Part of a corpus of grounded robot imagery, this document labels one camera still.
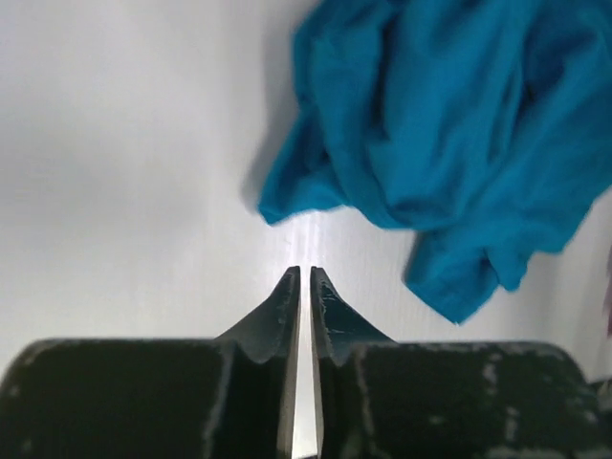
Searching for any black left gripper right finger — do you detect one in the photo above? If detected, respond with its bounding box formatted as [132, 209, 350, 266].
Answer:
[310, 268, 611, 458]

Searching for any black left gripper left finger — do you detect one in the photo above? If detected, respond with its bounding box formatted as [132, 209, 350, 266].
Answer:
[1, 267, 300, 458]

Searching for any teal t shirt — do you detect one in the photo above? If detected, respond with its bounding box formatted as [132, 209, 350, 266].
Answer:
[258, 1, 611, 323]

